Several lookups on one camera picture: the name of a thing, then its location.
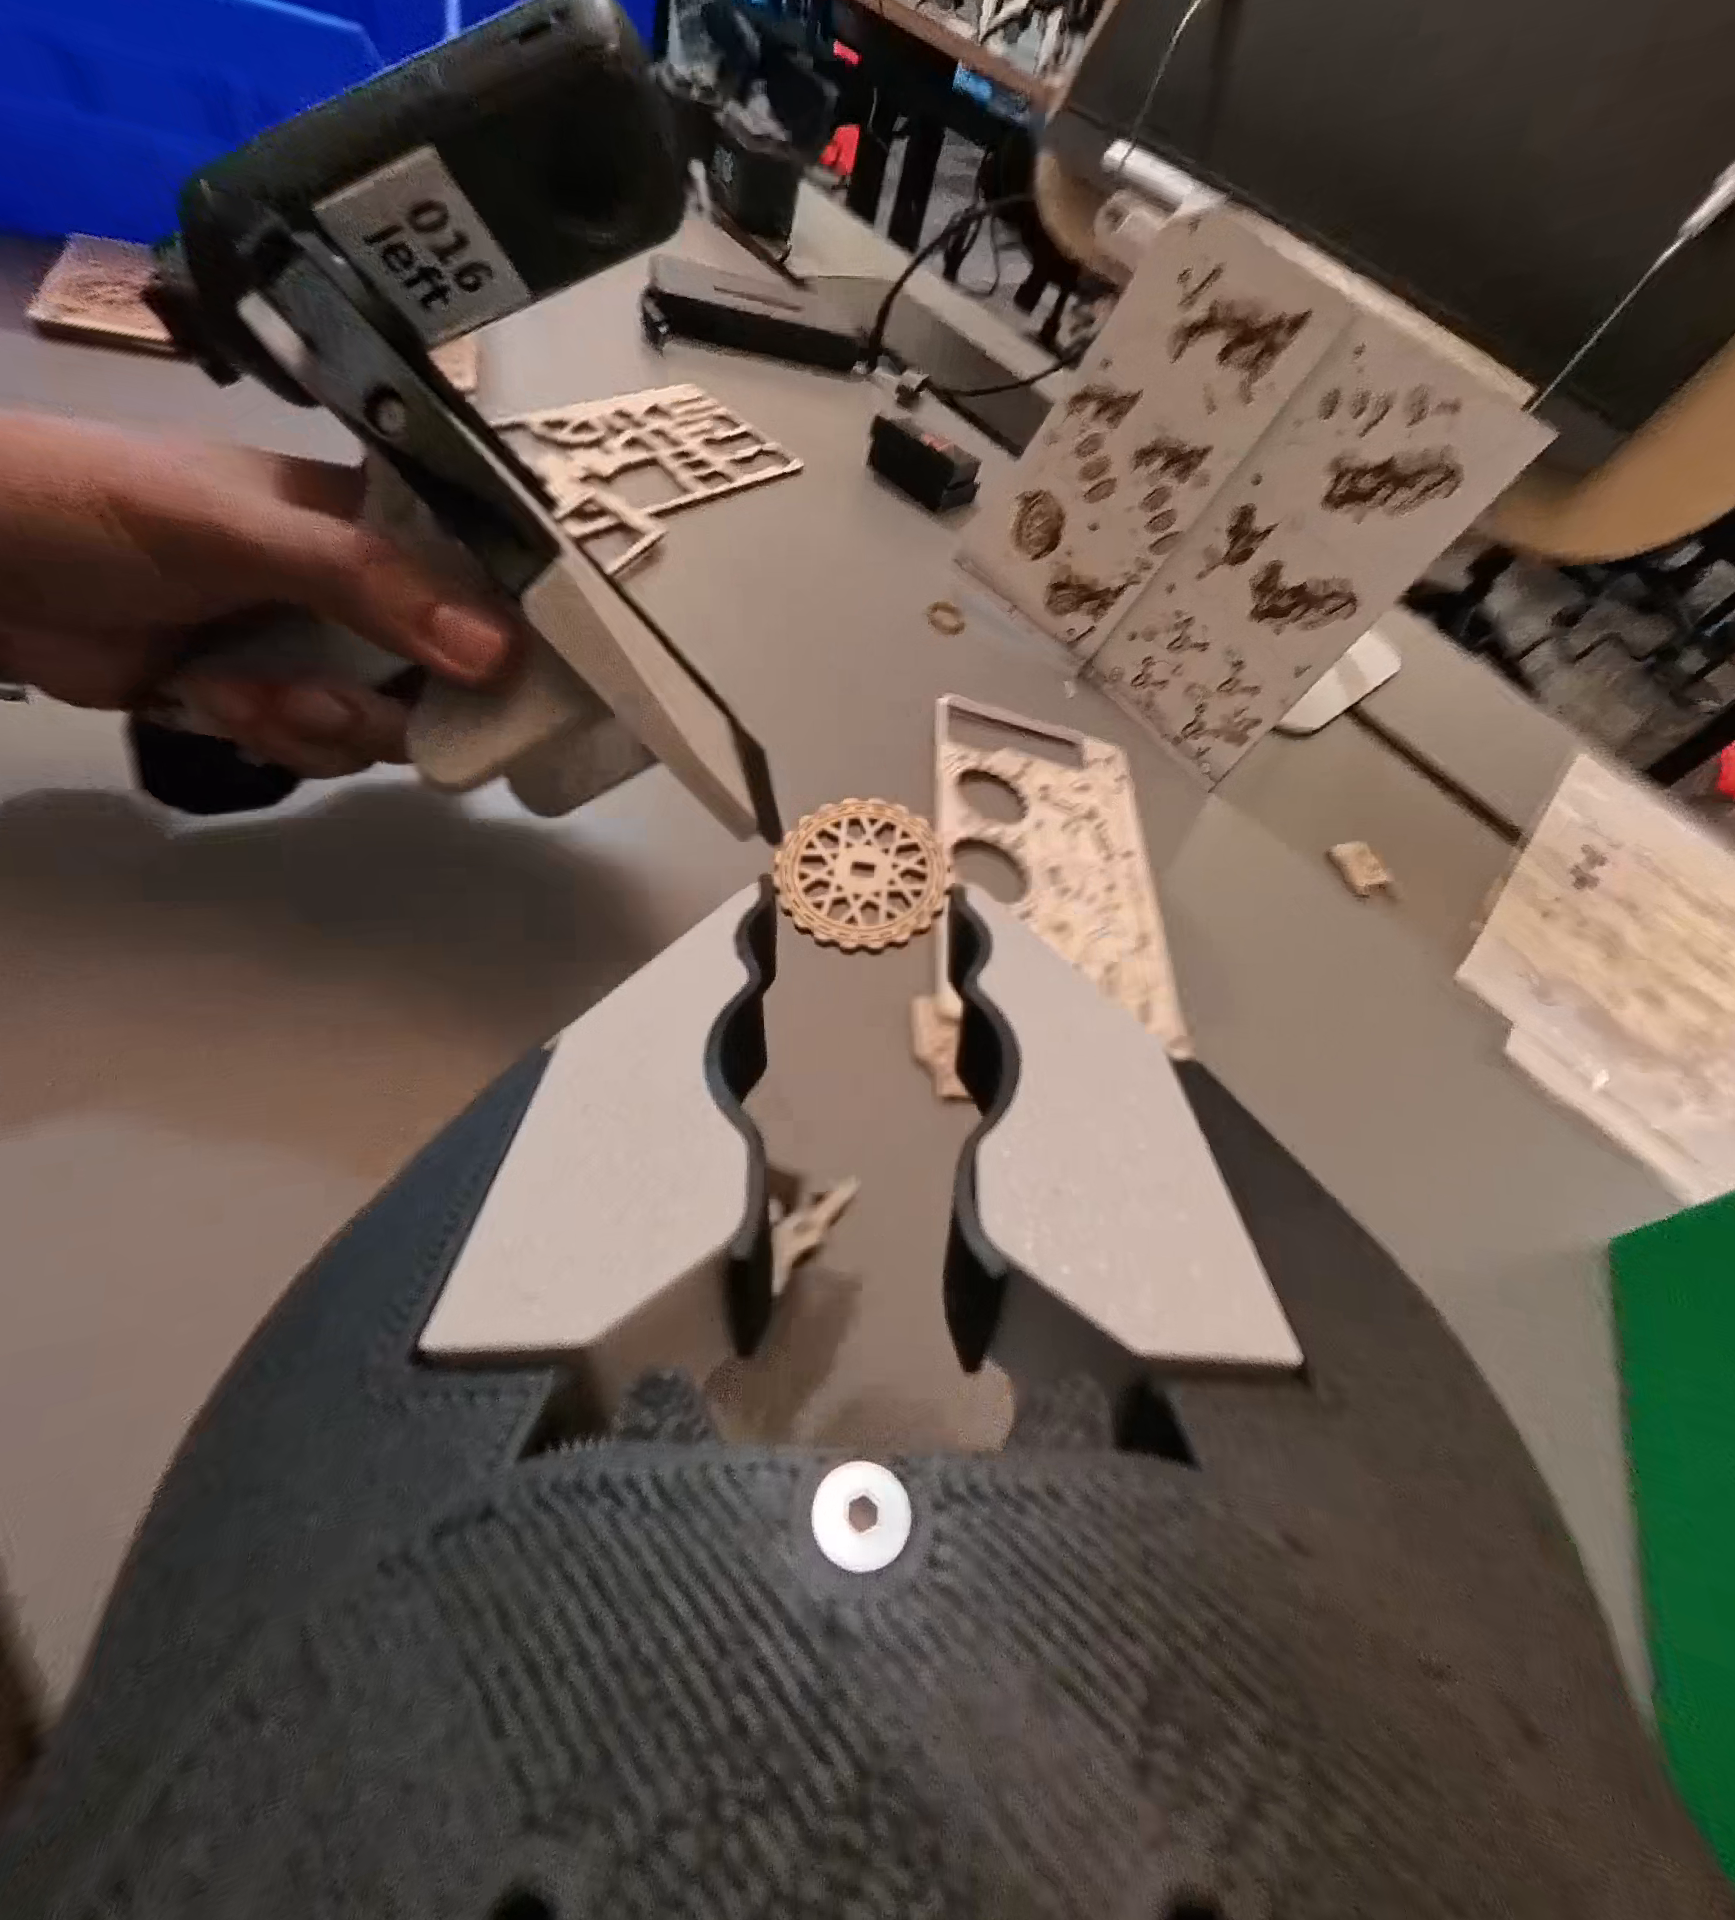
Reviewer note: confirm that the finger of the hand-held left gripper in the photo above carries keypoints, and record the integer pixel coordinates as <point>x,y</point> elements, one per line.
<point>747,750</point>
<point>641,691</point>

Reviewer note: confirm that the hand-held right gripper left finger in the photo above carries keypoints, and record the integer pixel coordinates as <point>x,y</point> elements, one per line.
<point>597,1184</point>

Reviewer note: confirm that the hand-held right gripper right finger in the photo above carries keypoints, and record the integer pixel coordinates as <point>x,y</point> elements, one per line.
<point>1121,1200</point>

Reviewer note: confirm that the wooden spoked wheel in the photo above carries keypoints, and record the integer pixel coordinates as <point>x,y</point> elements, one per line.
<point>821,841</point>

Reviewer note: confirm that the wooden sheet with round holes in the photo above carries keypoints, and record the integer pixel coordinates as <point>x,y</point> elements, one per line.
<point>1091,854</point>

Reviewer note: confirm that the grey desk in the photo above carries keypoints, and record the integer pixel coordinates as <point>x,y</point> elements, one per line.
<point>356,974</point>

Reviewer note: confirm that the large black desk monitor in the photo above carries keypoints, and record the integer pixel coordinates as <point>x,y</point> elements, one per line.
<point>1407,151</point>

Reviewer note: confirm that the person's left hand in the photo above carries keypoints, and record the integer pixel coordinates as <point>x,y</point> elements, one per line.
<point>132,571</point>

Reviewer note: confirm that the wooden sheet with large cutouts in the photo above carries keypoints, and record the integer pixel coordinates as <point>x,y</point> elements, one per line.
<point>723,472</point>

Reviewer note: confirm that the black flat case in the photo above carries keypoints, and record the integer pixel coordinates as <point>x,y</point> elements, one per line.
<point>747,314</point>

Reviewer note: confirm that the black box with red print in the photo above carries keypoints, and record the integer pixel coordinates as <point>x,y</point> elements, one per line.
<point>919,458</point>

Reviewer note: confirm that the small square wooden piece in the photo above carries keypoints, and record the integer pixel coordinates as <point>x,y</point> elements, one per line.
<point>1359,870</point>

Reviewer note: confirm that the blue plastic bin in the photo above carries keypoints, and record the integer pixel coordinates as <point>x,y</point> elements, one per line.
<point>86,105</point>

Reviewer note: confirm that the dark brown wooden sheet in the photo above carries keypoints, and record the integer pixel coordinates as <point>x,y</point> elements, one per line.
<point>102,292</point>

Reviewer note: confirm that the white monitor stand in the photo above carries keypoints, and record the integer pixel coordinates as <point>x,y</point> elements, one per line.
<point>1339,683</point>

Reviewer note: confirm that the assembly instruction sheet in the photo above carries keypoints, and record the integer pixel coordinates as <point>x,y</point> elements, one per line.
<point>1257,495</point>

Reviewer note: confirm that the clear plastic wrapper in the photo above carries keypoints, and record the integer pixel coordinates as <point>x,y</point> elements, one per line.
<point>1661,961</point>

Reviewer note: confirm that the tan curved board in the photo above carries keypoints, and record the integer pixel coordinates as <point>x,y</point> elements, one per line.
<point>1631,495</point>

